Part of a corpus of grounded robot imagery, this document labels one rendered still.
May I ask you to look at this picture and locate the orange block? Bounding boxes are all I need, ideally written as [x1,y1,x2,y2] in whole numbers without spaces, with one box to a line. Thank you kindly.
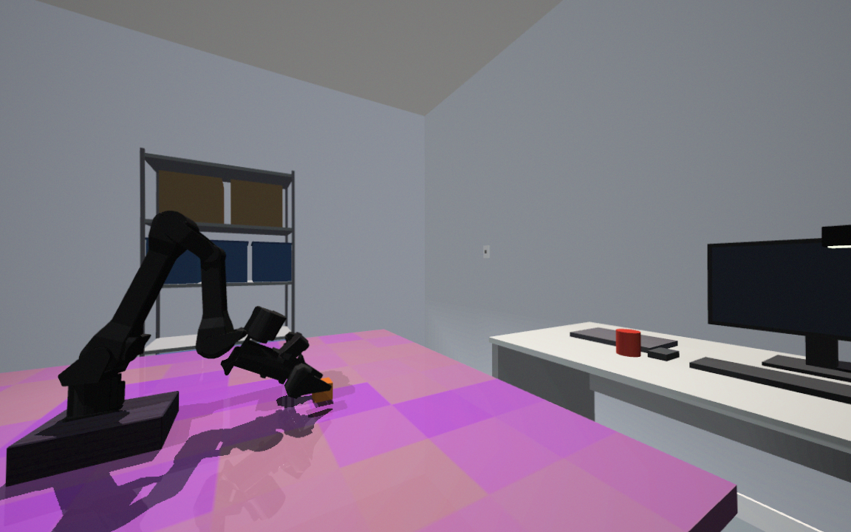
[312,377,333,403]

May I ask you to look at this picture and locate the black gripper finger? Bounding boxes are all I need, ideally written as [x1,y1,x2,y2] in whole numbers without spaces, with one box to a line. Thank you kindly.
[299,366,332,397]
[297,353,324,379]

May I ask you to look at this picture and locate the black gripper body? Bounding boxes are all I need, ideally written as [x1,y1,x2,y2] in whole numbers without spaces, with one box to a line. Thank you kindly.
[256,347,311,399]

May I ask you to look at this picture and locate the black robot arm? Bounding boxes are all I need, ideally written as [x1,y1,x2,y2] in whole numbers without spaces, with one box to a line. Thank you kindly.
[58,211,287,423]

